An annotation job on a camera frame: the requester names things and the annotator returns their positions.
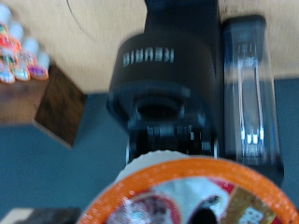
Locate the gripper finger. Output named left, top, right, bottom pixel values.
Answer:
left=12, top=207, right=82, bottom=224

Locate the Keurig water reservoir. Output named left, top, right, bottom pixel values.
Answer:
left=221, top=14, right=285, bottom=188

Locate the orange-rimmed coffee pod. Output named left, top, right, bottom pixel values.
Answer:
left=77, top=149, right=299, bottom=224

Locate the black Keurig coffee machine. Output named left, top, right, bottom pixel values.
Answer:
left=107, top=0, right=224, bottom=166

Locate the brown wooden box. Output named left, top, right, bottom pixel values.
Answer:
left=0, top=63, right=88, bottom=149

